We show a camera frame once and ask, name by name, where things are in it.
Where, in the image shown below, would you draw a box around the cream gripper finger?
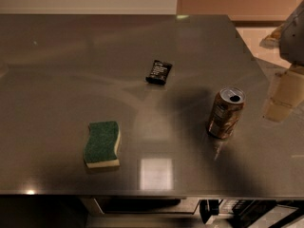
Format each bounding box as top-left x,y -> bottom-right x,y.
259,24 -> 284,49
264,65 -> 304,123

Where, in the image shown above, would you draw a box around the orange soda can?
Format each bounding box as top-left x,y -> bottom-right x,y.
207,86 -> 246,140

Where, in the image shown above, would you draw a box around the black rxbar chocolate bar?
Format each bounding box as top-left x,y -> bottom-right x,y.
145,60 -> 173,86

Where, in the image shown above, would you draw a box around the dark objects under table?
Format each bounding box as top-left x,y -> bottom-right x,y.
199,199 -> 304,228

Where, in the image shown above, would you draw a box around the green and yellow sponge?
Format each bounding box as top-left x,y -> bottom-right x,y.
84,121 -> 121,168

